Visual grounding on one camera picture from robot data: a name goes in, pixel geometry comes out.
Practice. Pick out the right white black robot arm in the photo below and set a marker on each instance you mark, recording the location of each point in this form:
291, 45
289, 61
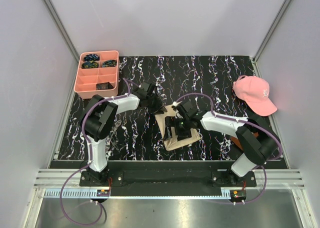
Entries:
257, 151

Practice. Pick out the pink plastic divided organizer box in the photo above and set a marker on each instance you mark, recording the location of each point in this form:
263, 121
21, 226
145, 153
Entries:
86, 79

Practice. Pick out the pink baseball cap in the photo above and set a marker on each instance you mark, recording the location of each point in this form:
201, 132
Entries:
255, 92

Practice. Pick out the beige cloth napkin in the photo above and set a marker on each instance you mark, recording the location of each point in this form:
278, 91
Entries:
173, 142

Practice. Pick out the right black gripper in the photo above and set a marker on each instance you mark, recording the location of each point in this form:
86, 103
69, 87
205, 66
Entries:
171, 121

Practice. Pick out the blue yellow patterned object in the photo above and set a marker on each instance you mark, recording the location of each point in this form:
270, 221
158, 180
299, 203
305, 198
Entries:
90, 65

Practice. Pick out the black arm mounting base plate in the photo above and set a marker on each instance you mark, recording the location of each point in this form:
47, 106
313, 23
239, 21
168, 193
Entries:
168, 178

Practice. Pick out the blue patterned object right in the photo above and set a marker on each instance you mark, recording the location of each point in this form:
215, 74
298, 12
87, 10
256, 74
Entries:
109, 63

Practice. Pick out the blue patterned object top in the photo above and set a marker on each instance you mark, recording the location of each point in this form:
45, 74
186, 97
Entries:
91, 57

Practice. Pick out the left orange connector box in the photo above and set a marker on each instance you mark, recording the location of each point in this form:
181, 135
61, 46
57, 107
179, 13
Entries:
103, 192

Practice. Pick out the black marbled table mat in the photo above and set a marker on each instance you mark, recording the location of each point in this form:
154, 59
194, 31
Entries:
207, 79

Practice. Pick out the clear plastic utensils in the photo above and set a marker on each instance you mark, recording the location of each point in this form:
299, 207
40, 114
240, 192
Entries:
111, 138

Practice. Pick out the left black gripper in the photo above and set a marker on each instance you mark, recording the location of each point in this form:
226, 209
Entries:
160, 111

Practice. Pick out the brown suede cloth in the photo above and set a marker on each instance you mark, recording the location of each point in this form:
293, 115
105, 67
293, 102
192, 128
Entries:
237, 142

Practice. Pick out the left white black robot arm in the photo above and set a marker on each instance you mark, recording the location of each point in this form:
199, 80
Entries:
99, 118

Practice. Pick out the grey slotted cable duct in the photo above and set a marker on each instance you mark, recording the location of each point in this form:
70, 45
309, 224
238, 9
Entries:
73, 193

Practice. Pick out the dark patterned object in box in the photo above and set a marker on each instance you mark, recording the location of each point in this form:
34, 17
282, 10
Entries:
104, 86

